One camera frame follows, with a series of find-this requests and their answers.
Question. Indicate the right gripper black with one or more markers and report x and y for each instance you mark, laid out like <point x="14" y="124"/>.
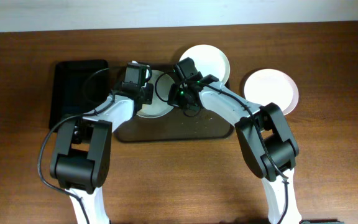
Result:
<point x="175" y="96"/>

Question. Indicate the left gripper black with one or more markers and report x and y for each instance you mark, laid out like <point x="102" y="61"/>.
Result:
<point x="148" y="94"/>

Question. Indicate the light blue plate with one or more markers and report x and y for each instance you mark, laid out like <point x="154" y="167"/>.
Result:
<point x="158" y="108"/>

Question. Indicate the cream white plate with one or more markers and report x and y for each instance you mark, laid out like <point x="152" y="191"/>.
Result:
<point x="209" y="60"/>

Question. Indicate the pinkish white plate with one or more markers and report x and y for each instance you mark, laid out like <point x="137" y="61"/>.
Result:
<point x="269" y="85"/>

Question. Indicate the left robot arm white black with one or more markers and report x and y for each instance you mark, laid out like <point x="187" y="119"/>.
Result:
<point x="81" y="156"/>

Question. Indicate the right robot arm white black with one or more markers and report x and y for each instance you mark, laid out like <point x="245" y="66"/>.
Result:
<point x="267" y="143"/>

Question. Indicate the brown serving tray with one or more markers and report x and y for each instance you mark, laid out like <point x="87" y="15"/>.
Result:
<point x="175" y="125"/>

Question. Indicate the black tray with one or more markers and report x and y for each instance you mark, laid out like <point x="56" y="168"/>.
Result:
<point x="78" y="87"/>

